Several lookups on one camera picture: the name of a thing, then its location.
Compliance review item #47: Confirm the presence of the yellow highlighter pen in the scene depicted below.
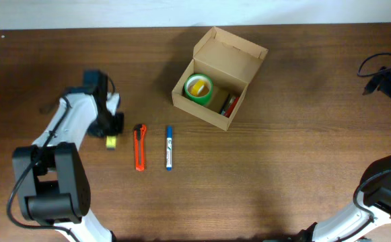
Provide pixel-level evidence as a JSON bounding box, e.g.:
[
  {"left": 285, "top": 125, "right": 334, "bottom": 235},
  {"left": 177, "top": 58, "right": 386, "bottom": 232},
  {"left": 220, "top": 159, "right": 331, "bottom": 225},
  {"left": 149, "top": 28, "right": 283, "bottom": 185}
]
[{"left": 106, "top": 136, "right": 117, "bottom": 150}]

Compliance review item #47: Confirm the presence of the red black stapler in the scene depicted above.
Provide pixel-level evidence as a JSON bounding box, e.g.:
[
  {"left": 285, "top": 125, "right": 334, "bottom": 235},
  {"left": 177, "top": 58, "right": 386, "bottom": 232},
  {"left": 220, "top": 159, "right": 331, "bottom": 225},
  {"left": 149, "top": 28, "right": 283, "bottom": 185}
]
[{"left": 220, "top": 94, "right": 240, "bottom": 118}]

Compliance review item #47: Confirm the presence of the small yellow tape roll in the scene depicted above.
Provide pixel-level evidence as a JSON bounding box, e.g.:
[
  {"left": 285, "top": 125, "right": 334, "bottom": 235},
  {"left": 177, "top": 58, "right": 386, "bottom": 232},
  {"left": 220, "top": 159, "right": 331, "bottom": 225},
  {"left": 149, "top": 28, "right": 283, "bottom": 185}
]
[{"left": 190, "top": 79, "right": 205, "bottom": 97}]

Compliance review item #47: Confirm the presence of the blue white marker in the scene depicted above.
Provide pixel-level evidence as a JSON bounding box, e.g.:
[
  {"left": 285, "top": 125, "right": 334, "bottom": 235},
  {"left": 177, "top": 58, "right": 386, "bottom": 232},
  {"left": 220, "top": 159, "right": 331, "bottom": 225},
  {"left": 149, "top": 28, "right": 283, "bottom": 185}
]
[{"left": 166, "top": 126, "right": 172, "bottom": 171}]

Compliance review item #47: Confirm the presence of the green tape roll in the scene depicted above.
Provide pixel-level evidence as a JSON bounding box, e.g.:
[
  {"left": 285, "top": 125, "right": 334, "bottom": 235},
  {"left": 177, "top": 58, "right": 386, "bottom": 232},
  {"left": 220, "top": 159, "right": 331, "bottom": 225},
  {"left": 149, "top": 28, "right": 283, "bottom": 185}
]
[{"left": 184, "top": 74, "right": 213, "bottom": 106}]

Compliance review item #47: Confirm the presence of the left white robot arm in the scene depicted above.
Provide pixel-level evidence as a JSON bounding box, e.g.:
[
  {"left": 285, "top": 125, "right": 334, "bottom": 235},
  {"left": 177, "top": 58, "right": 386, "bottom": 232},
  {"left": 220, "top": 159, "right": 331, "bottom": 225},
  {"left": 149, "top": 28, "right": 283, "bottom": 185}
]
[{"left": 6, "top": 70, "right": 125, "bottom": 241}]

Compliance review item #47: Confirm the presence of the orange utility knife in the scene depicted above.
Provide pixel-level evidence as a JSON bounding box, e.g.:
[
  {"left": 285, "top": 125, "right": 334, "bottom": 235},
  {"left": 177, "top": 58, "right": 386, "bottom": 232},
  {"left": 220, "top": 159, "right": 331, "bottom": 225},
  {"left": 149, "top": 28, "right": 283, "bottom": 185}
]
[{"left": 133, "top": 124, "right": 147, "bottom": 171}]

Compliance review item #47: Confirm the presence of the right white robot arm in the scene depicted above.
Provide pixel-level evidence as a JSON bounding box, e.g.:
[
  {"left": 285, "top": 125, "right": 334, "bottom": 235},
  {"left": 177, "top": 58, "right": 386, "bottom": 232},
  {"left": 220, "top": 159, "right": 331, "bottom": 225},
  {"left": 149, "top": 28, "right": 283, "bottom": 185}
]
[{"left": 293, "top": 67, "right": 391, "bottom": 241}]

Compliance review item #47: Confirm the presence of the brown cardboard box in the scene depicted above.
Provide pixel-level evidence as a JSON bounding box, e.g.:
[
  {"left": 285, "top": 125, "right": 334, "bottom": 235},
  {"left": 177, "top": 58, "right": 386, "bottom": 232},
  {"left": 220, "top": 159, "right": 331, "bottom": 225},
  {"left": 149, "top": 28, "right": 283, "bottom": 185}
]
[{"left": 172, "top": 27, "right": 269, "bottom": 130}]

